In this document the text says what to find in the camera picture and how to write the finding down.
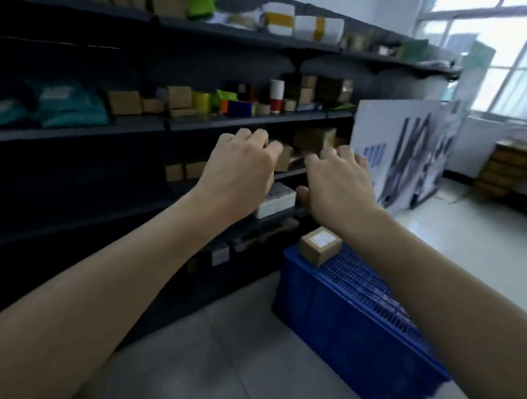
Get person's right hand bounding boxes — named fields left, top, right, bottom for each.
left=294, top=143, right=381, bottom=239

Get person's left hand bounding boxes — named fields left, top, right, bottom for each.
left=192, top=125, right=285, bottom=225

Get person's right forearm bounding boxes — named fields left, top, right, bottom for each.
left=330, top=206, right=527, bottom=399

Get person's left forearm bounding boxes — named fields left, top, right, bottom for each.
left=0, top=175, right=247, bottom=399

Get white foam box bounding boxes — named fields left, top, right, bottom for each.
left=254, top=181, right=298, bottom=222

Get blue box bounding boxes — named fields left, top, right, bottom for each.
left=227, top=101, right=257, bottom=118

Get white and red cup stack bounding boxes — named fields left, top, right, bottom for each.
left=268, top=79, right=286, bottom=114

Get small labelled cardboard box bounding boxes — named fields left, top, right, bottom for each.
left=298, top=225, right=344, bottom=269

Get large brown cardboard box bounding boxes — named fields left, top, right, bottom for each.
left=293, top=126, right=337, bottom=154

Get small brown cardboard box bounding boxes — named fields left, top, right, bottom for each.
left=184, top=160, right=208, bottom=181
left=164, top=163, right=186, bottom=183

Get stacked brown cardboard boxes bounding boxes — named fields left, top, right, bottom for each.
left=286, top=74, right=318, bottom=106

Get dark brown box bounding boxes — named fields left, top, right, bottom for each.
left=316, top=77, right=354, bottom=107

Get white shelf label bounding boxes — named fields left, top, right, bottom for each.
left=211, top=244, right=231, bottom=268

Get flat brown cardboard box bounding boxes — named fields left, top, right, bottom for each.
left=140, top=97, right=166, bottom=115

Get white printed poster board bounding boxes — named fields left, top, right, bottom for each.
left=347, top=94, right=464, bottom=218

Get white container with yellow tape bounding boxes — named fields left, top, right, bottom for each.
left=259, top=2, right=296, bottom=37

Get wide white container yellow tape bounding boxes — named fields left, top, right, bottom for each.
left=293, top=15, right=345, bottom=46

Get blue plastic crate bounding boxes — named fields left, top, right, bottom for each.
left=267, top=238, right=459, bottom=399

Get bright green bag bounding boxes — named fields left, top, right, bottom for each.
left=186, top=0, right=217, bottom=22

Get green box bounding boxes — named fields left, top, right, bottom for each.
left=401, top=37, right=429, bottom=62

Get black metal shelf unit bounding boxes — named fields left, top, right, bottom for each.
left=0, top=0, right=466, bottom=361

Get large teal plastic packet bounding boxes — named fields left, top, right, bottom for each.
left=23, top=77, right=112, bottom=132

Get wooden desk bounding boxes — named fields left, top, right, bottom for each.
left=472, top=138, right=527, bottom=208

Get pale green board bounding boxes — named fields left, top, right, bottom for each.
left=452, top=39, right=497, bottom=114

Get large window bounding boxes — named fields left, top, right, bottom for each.
left=410, top=0, right=527, bottom=124

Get small teal plastic packet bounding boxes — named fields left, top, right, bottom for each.
left=0, top=99, right=30, bottom=129

